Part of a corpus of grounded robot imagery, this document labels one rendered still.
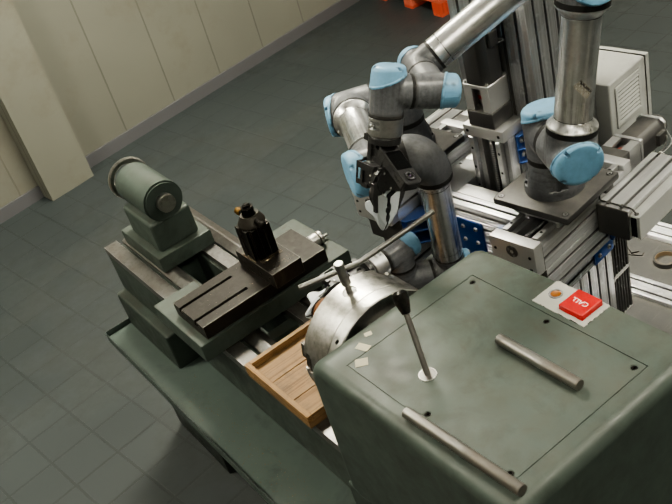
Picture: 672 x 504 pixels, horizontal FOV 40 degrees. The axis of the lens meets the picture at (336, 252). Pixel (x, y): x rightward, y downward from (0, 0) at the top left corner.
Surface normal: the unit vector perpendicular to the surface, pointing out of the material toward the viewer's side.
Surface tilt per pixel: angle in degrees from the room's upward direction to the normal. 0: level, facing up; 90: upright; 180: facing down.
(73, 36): 90
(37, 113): 90
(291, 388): 0
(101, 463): 0
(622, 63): 0
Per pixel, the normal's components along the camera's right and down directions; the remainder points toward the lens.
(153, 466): -0.25, -0.79
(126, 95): 0.68, 0.27
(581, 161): 0.19, 0.64
